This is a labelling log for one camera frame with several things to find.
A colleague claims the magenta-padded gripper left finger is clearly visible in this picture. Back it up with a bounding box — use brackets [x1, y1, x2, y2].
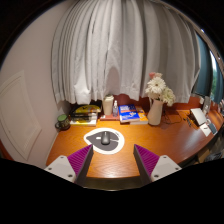
[44, 143, 94, 186]

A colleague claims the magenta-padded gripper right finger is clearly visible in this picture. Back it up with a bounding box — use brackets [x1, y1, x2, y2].
[133, 143, 183, 186]

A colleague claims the dark grey computer mouse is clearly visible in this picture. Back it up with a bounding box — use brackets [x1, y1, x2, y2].
[100, 131, 111, 146]

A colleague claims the white and grey mouse pad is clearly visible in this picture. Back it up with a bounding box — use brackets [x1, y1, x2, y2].
[83, 127, 126, 155]

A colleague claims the dark green mug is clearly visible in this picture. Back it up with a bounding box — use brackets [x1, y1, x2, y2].
[54, 113, 71, 132]

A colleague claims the orange book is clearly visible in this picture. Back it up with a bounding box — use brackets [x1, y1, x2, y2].
[129, 106, 149, 126]

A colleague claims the white pitcher vase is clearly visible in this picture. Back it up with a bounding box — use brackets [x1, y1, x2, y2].
[146, 98, 165, 127]

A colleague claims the white notepad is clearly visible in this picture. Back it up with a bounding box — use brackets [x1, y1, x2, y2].
[199, 122, 218, 138]

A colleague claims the yellow and black book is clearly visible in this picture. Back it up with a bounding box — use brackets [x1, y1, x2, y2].
[73, 104, 102, 115]

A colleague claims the white laptop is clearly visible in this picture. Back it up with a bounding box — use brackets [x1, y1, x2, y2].
[189, 107, 208, 127]

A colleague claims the blue book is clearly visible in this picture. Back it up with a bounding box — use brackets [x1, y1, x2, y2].
[118, 104, 141, 123]

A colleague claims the red book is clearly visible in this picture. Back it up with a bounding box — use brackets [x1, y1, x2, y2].
[99, 113, 121, 122]

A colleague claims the clear spray bottle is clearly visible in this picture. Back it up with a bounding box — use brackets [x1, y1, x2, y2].
[112, 100, 120, 118]

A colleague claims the cream tumbler cup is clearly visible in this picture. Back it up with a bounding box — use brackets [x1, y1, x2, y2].
[101, 94, 115, 117]

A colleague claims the white upright box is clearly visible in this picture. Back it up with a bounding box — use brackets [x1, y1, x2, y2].
[202, 95, 212, 116]

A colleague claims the window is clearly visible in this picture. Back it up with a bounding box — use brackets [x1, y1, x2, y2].
[191, 31, 224, 105]

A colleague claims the white curtain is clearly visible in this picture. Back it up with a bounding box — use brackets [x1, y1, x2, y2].
[50, 0, 202, 105]

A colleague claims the black cable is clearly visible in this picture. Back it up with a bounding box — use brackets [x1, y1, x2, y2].
[162, 111, 192, 126]

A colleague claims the white wall panel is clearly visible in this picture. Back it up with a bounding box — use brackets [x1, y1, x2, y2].
[0, 69, 43, 161]

